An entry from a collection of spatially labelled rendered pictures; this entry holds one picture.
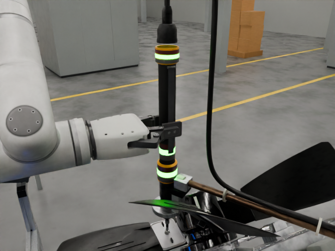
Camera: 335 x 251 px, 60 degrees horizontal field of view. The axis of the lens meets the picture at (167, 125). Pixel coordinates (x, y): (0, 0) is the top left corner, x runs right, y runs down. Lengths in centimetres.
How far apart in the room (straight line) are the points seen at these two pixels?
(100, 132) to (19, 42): 23
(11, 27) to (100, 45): 637
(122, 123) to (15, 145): 19
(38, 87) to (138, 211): 221
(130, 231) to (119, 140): 31
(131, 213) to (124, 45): 523
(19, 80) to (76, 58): 635
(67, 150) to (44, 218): 224
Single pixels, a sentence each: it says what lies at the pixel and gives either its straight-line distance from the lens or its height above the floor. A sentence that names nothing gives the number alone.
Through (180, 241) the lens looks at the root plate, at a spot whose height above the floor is 118.
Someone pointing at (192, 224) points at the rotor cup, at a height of 121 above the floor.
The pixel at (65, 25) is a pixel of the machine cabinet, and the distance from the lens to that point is 668.
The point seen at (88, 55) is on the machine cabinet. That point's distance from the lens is 690.
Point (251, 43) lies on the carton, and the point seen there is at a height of 39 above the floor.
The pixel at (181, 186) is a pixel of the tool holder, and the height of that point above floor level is 135.
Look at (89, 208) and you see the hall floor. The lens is 271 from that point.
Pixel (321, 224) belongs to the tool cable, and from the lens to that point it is 57.
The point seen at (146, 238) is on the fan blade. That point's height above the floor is 119.
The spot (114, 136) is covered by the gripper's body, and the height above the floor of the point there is 149.
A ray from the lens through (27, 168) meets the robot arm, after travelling 51.
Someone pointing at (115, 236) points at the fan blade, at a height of 119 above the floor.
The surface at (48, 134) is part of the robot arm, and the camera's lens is 44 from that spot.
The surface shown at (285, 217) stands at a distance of 57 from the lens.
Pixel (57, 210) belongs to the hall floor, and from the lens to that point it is 277.
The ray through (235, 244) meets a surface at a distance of 75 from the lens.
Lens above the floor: 171
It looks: 25 degrees down
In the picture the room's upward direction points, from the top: straight up
